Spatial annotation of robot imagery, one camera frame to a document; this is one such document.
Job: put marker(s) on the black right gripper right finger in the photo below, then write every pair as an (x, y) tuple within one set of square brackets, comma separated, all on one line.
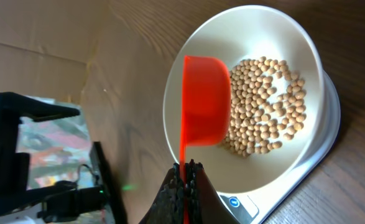
[(204, 205)]

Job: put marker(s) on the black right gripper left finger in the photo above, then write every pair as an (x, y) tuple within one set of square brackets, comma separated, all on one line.
[(168, 205)]

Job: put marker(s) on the red plastic measuring scoop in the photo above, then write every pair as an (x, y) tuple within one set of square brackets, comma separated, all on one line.
[(205, 106)]

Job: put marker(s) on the white digital kitchen scale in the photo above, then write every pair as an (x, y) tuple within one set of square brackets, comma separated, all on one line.
[(257, 206)]

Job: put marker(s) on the soybeans in bowl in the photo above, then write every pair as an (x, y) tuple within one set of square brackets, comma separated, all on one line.
[(267, 106)]

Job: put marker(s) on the cream ceramic bowl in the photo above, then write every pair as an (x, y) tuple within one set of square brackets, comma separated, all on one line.
[(234, 35)]

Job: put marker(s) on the brown cardboard side panel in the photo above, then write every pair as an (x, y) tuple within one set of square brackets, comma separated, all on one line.
[(46, 45)]

